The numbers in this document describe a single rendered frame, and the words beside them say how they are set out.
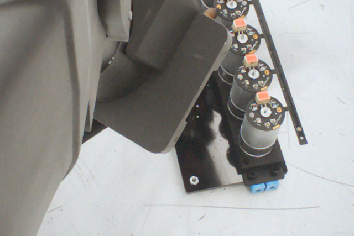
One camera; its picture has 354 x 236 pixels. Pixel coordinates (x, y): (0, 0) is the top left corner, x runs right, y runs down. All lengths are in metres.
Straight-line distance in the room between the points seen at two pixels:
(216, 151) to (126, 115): 0.18
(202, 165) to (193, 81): 0.18
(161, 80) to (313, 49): 0.26
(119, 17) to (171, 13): 0.12
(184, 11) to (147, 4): 0.03
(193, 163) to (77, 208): 0.08
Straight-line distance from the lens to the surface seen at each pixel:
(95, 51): 0.17
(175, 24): 0.30
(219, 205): 0.49
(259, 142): 0.47
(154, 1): 0.27
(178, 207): 0.49
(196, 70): 0.32
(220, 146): 0.50
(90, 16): 0.15
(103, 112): 0.33
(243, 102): 0.48
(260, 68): 0.47
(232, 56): 0.48
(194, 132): 0.50
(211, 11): 0.48
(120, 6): 0.17
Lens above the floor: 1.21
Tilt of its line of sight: 62 degrees down
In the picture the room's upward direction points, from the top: 6 degrees clockwise
